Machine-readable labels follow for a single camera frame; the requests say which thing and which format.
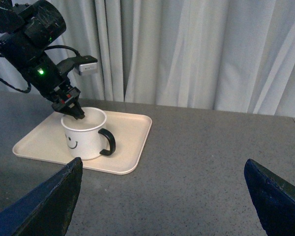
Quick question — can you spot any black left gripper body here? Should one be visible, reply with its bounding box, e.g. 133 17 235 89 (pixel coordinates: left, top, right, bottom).
24 54 80 113

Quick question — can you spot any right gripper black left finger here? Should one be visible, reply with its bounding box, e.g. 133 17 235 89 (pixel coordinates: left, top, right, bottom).
0 157 83 236

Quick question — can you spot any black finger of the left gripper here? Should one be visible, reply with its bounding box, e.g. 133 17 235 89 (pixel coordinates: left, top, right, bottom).
61 102 85 119

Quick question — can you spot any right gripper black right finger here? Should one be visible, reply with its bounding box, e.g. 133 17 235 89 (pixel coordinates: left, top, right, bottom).
244 159 295 236

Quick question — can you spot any white smiley mug black handle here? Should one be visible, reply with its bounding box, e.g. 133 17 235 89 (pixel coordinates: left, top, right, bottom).
61 107 116 160

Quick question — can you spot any beige rectangular plastic tray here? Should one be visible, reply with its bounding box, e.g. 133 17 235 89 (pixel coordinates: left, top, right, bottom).
12 111 152 175

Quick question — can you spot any pale grey curtain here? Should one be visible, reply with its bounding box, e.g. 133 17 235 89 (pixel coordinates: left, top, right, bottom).
0 0 295 119

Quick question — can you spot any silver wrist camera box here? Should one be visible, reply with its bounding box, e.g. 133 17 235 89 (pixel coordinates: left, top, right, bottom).
56 55 99 76

